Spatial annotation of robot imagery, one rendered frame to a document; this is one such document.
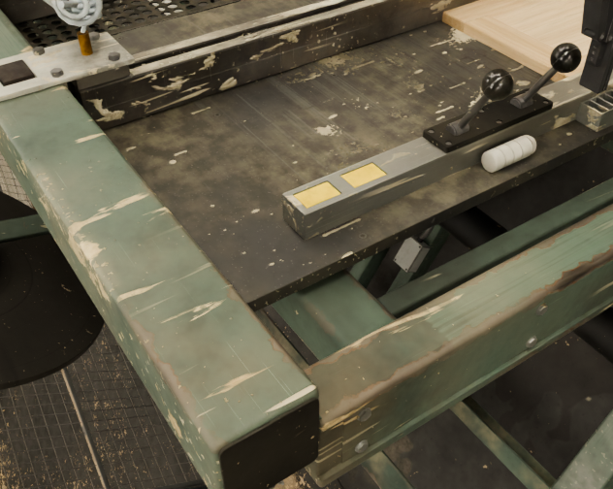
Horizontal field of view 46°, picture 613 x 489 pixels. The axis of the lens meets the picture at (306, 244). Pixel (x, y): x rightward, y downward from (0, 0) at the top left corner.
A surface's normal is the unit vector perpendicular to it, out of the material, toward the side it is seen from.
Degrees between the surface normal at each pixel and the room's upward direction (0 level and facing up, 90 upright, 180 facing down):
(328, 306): 57
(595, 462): 0
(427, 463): 0
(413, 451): 0
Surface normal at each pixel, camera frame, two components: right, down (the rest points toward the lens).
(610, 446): -0.70, -0.08
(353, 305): 0.00, -0.74
